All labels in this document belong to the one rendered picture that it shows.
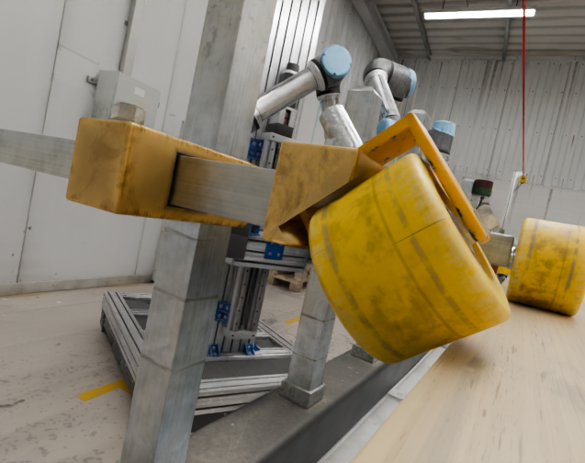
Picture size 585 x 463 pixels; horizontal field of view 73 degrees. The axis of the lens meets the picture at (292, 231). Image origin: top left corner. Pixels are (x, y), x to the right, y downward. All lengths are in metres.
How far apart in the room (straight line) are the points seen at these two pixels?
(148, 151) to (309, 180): 0.10
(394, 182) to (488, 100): 9.57
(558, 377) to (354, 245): 0.09
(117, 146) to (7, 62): 2.84
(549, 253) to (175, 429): 0.33
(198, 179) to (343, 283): 0.12
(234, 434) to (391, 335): 0.33
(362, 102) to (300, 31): 1.50
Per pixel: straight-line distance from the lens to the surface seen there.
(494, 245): 0.41
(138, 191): 0.24
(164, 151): 0.24
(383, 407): 0.81
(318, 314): 0.51
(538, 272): 0.39
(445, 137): 1.45
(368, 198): 0.16
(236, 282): 1.78
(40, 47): 3.18
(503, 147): 9.44
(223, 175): 0.22
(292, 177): 0.19
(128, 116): 0.25
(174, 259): 0.30
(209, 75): 0.31
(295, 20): 2.00
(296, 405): 0.55
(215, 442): 0.45
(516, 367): 0.18
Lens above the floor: 0.94
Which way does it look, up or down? 3 degrees down
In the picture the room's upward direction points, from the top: 12 degrees clockwise
